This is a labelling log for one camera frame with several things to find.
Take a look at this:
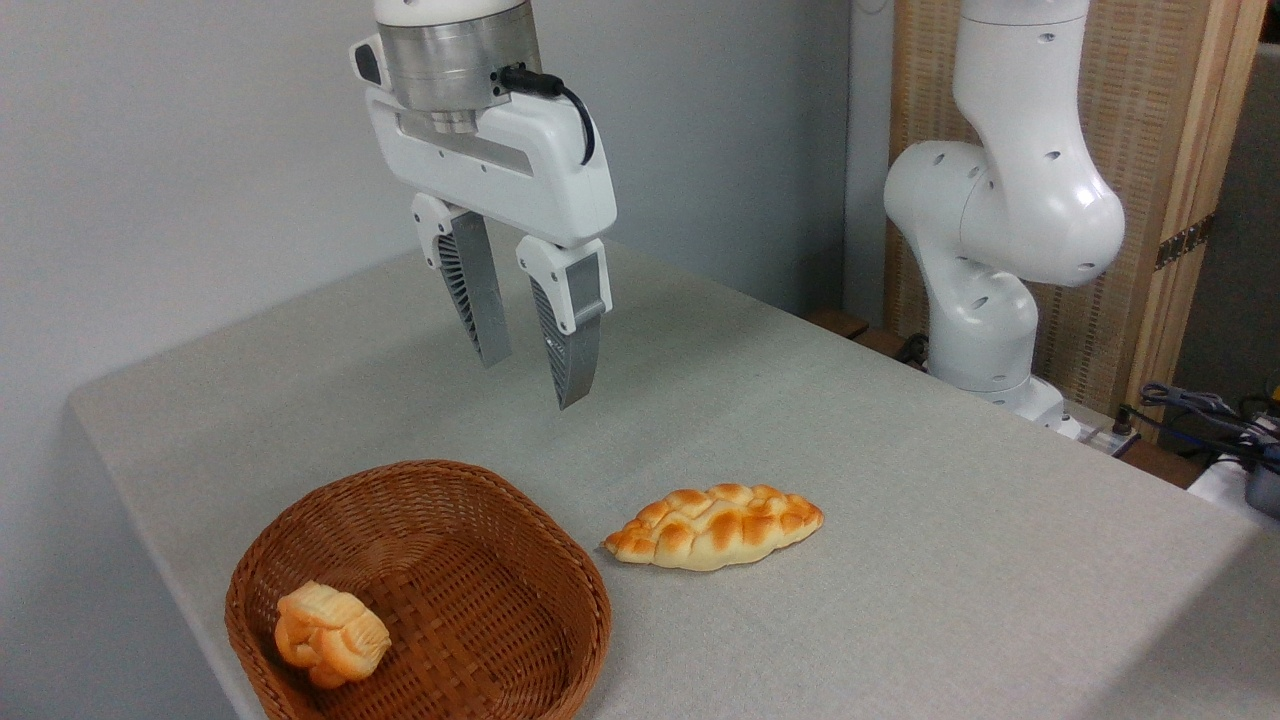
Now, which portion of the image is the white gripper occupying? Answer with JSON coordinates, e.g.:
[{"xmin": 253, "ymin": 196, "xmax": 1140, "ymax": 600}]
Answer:
[{"xmin": 364, "ymin": 86, "xmax": 619, "ymax": 412}]

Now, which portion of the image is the long braided bread loaf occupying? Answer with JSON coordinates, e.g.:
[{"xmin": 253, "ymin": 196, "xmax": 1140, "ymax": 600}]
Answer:
[{"xmin": 602, "ymin": 483, "xmax": 826, "ymax": 574}]

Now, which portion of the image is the brown woven wicker basket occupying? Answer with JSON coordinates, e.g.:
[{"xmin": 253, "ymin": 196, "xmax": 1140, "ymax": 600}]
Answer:
[{"xmin": 225, "ymin": 459, "xmax": 613, "ymax": 720}]

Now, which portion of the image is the small knotted bread roll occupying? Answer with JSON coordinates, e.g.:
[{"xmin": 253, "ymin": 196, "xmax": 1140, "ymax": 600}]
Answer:
[{"xmin": 274, "ymin": 580, "xmax": 393, "ymax": 691}]

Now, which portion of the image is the low wooden platform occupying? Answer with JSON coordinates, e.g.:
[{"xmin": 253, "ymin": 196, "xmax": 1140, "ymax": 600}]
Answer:
[{"xmin": 804, "ymin": 307, "xmax": 931, "ymax": 372}]

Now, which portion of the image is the grey tablecloth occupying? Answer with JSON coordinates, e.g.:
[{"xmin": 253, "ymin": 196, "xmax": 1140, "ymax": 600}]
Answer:
[{"xmin": 68, "ymin": 225, "xmax": 1280, "ymax": 720}]

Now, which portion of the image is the wooden bamboo folding screen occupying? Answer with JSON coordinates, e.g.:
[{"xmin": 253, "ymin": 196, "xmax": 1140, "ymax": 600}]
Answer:
[{"xmin": 885, "ymin": 0, "xmax": 1270, "ymax": 443}]

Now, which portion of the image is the brass screen hinge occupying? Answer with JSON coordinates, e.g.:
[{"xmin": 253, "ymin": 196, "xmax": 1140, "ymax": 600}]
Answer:
[{"xmin": 1154, "ymin": 212, "xmax": 1217, "ymax": 272}]

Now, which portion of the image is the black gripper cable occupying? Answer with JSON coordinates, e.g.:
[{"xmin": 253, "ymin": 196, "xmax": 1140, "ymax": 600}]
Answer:
[{"xmin": 497, "ymin": 64, "xmax": 598, "ymax": 167}]

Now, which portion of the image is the grey cable bundle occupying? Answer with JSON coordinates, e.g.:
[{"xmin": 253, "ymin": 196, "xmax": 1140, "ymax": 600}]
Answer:
[{"xmin": 1118, "ymin": 380, "xmax": 1280, "ymax": 473}]

